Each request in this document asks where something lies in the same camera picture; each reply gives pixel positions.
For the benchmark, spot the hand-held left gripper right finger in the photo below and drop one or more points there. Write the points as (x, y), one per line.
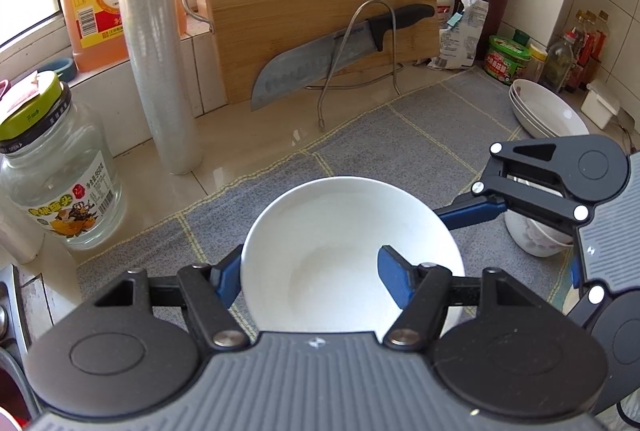
(397, 276)

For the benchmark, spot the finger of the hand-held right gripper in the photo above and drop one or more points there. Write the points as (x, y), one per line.
(470, 213)
(592, 300)

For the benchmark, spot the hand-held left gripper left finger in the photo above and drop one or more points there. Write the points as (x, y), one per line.
(230, 278)

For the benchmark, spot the grey blue checked dish towel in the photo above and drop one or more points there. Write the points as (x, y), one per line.
(375, 146)

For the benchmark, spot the white plastic box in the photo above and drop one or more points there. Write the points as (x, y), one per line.
(597, 108)

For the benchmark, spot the green-lid sauce jar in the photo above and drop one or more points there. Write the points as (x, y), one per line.
(505, 61)

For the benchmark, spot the yellow-lid spice jar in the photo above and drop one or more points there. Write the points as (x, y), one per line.
(536, 66)

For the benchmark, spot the clear glass bottle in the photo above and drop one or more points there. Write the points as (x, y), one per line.
(557, 66)

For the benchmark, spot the crumpled white food bag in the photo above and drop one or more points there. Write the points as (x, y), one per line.
(472, 41)

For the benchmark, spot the glass jar yellow-green lid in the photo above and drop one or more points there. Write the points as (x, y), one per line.
(65, 191)

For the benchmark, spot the steel sink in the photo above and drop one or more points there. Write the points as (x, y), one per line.
(20, 291)

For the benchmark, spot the white plastic bottle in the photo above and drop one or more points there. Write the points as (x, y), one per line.
(445, 3)

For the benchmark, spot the tall plastic wrap roll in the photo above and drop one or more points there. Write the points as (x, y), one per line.
(155, 61)

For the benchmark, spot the red plastic basin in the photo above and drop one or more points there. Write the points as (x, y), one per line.
(7, 396)

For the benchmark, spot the teal tape roll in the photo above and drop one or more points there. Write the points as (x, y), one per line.
(70, 70)

